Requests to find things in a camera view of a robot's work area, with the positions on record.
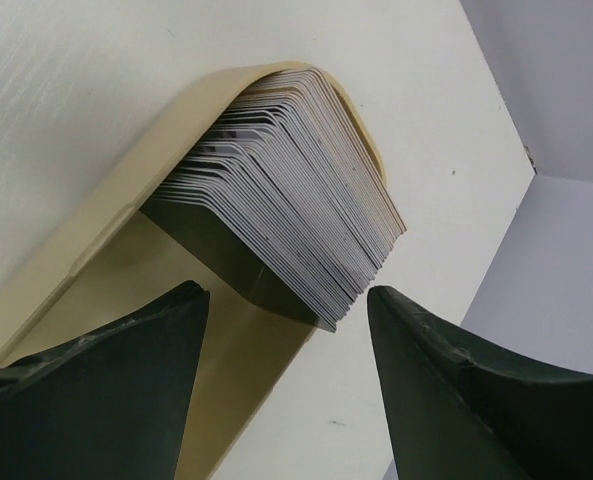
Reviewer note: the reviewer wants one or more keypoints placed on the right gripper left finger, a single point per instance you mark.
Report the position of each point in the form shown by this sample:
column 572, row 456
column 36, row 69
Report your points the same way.
column 109, row 404

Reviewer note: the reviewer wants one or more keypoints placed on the stack of cards in tray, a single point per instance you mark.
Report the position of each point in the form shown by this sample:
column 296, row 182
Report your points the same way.
column 282, row 197

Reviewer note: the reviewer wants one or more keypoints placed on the beige oval tray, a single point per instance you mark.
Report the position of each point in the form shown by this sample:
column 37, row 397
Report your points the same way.
column 109, row 260

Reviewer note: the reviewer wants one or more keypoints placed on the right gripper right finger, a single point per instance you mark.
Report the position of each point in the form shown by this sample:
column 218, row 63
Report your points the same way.
column 461, row 407

